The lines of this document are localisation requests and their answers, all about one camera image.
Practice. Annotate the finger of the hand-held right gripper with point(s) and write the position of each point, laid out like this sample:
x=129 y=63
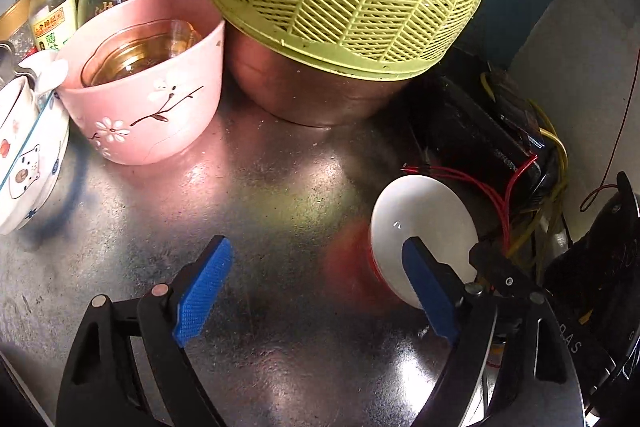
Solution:
x=495 y=264

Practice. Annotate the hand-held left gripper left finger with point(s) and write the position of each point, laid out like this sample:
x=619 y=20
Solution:
x=202 y=292

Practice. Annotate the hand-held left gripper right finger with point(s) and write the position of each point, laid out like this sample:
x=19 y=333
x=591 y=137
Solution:
x=430 y=292

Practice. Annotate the small red patterned bowl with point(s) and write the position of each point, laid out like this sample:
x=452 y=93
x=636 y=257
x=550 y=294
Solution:
x=425 y=212

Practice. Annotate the large black appliance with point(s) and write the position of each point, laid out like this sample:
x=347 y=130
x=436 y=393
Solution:
x=600 y=282

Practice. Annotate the black electrical box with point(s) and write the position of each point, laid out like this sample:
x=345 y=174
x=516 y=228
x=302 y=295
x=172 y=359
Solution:
x=465 y=127

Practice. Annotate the pink flower print bowl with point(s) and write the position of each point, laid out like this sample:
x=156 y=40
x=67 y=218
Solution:
x=165 y=117

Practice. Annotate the white bear print bowl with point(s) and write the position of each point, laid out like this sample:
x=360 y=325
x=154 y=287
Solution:
x=30 y=177

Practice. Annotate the stainless steel bowl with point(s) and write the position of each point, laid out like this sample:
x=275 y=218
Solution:
x=300 y=92

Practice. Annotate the clear glass bowl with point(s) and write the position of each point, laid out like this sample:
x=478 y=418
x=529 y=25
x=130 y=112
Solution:
x=135 y=62

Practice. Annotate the white bowl pink print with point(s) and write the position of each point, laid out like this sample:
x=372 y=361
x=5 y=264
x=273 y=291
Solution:
x=12 y=122

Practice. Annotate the white ceramic spoon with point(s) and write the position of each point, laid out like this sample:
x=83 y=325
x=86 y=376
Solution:
x=47 y=72

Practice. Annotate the gold lid glass jar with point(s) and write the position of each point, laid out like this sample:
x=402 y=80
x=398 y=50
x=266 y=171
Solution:
x=15 y=22

